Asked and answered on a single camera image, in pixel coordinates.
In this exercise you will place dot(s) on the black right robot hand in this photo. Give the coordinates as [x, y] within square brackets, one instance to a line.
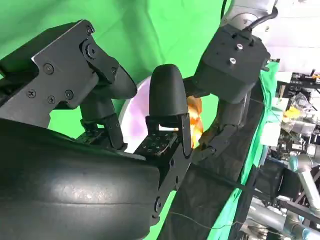
[75, 187]

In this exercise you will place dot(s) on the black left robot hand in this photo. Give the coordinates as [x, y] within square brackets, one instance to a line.
[225, 132]

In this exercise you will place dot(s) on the orange and white bread roll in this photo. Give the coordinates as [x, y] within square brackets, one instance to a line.
[195, 117]

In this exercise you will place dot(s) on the black backdrop fabric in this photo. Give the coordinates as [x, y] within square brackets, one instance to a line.
[207, 195]

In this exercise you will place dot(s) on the cluttered workshop desk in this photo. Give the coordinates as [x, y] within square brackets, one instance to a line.
[300, 107]

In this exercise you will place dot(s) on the lilac plate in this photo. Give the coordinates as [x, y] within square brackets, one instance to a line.
[135, 120]

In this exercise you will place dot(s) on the green table cloth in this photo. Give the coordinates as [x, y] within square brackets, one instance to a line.
[162, 30]

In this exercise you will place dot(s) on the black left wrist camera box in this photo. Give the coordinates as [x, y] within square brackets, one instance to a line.
[225, 62]

